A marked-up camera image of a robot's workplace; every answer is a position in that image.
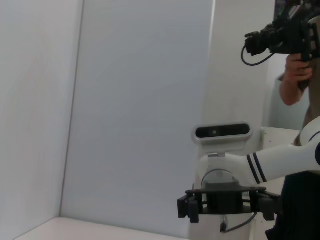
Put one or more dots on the black video camera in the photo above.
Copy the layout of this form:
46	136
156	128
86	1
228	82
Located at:
287	37

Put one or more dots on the person hand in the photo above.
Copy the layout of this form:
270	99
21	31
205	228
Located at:
296	71

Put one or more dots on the white cabinet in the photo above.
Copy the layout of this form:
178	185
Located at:
277	136

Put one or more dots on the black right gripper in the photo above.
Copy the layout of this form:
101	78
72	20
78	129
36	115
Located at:
222	200

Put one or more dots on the person forearm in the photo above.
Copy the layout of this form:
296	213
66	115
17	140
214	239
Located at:
290	92

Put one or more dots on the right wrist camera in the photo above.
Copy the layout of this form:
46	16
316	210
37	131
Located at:
220	143

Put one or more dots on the person dark trousers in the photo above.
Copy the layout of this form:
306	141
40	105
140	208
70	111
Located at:
300	212

